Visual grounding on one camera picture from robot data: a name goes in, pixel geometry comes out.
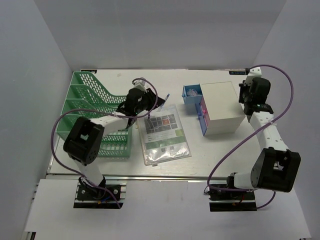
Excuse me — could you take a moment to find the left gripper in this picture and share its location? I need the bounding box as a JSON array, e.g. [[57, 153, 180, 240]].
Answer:
[[135, 88, 165, 115]]

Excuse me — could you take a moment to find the clear plastic document pouch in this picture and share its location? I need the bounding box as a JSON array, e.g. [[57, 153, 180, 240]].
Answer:
[[137, 104, 191, 166]]

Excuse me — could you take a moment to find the pink drawer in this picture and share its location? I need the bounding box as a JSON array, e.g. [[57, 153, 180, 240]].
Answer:
[[200, 97, 210, 128]]

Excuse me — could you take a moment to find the purple tape roll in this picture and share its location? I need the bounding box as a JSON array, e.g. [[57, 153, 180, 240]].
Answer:
[[186, 88, 198, 97]]

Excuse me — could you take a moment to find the dark blue drawer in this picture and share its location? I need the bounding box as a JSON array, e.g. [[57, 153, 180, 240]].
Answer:
[[195, 103, 207, 136]]

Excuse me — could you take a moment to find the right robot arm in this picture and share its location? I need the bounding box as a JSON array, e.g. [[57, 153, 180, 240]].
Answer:
[[225, 77, 301, 200]]

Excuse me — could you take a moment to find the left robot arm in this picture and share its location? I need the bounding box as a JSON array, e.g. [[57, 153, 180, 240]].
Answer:
[[63, 87, 165, 200]]

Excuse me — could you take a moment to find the white drawer cabinet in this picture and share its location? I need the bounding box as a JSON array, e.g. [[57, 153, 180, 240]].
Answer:
[[200, 81, 245, 137]]

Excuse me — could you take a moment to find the xdof label sticker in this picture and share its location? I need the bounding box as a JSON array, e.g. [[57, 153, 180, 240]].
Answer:
[[229, 70, 247, 76]]

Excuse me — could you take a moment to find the green mesh file organizer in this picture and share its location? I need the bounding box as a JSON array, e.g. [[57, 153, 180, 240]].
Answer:
[[56, 71, 132, 158]]

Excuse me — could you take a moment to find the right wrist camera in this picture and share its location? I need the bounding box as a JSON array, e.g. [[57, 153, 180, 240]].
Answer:
[[243, 66, 262, 86]]

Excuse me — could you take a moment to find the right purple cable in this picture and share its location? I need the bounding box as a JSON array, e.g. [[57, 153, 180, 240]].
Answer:
[[203, 64, 295, 210]]

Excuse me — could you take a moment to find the purple cable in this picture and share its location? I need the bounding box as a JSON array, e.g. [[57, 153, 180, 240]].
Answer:
[[51, 77, 159, 209], [203, 64, 295, 210]]

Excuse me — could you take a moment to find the metal table edge rail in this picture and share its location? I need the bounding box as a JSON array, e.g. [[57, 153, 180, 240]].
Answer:
[[104, 174, 228, 181]]

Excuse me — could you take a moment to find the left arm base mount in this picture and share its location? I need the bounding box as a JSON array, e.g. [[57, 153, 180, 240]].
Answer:
[[73, 177, 127, 210]]

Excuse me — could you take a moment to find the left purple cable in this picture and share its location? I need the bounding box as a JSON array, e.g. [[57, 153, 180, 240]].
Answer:
[[51, 77, 159, 209]]

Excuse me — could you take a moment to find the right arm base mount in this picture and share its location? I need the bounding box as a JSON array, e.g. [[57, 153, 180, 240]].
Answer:
[[203, 186, 257, 212]]

